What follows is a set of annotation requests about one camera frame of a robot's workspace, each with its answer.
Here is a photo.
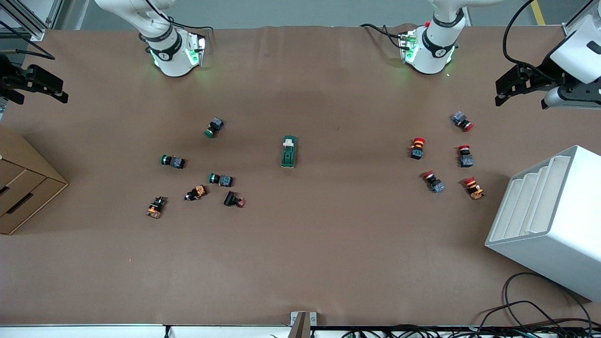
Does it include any green load switch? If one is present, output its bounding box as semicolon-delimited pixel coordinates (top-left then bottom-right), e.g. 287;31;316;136
281;135;298;169

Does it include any black looped cable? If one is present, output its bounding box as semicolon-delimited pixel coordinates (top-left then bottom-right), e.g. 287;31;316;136
503;272;593;329

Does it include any aluminium frame profile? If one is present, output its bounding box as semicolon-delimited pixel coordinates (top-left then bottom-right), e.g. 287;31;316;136
562;0;601;37
0;0;64;42

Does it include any white slotted rack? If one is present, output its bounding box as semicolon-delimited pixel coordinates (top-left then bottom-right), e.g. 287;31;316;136
485;145;601;302

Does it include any black right base cable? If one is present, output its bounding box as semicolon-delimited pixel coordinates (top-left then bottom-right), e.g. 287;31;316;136
167;16;216;32

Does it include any black base cable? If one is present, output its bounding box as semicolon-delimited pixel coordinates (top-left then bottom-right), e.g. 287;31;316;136
360;23;409;50
167;16;216;32

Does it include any black left base cable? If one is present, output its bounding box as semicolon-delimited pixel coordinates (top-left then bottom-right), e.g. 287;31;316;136
360;23;409;50

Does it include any black arched cable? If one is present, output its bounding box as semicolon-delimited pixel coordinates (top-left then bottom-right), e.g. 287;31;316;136
474;300;569;329

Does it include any grey metal bracket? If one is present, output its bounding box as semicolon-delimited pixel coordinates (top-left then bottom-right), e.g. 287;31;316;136
290;311;317;338

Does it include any brown cardboard box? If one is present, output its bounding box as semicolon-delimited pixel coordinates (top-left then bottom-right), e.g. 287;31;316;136
0;124;69;235

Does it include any black cable bundle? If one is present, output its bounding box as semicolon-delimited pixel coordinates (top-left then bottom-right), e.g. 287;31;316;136
340;323;601;338

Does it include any white table edge rail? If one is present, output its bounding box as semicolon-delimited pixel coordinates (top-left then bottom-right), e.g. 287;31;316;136
0;324;292;338

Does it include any brown table cover sheet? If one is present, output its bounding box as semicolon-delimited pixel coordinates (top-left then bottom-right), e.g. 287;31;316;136
0;23;601;327

